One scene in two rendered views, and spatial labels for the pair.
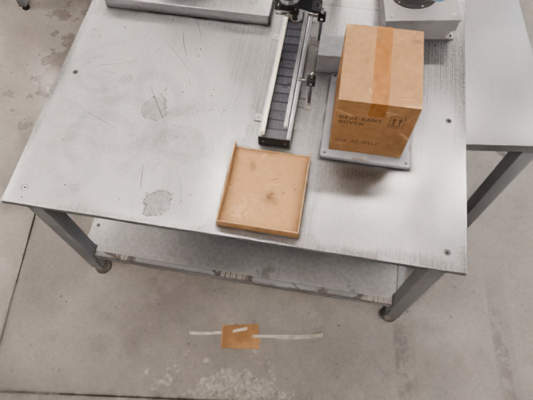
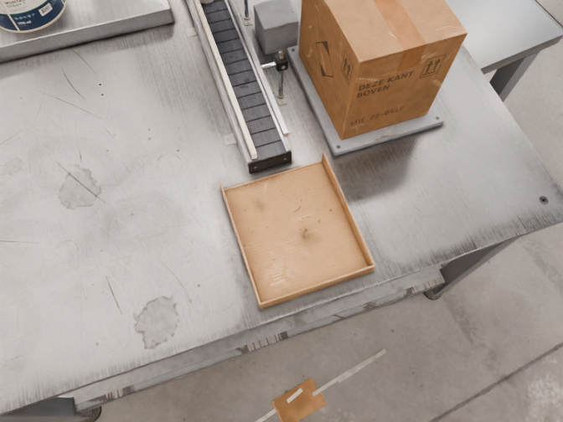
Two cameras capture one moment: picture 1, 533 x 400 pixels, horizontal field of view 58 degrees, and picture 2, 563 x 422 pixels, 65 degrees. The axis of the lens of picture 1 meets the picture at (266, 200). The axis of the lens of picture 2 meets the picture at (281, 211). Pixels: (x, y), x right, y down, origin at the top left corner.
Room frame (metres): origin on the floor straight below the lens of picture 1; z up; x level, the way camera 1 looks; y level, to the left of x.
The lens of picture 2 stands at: (0.41, 0.24, 1.77)
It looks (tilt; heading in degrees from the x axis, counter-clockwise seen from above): 65 degrees down; 328
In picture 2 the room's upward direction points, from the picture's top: 2 degrees clockwise
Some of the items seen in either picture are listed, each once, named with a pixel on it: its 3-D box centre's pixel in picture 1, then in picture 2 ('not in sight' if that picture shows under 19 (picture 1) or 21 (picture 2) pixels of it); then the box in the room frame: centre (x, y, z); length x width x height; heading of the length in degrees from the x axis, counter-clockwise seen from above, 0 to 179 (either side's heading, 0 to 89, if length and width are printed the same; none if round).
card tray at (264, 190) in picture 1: (265, 187); (294, 226); (0.72, 0.00, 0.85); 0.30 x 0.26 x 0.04; 169
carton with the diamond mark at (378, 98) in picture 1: (374, 92); (370, 44); (0.99, -0.36, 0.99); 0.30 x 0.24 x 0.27; 170
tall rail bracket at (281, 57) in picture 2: (304, 88); (272, 77); (1.07, -0.14, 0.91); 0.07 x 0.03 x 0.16; 79
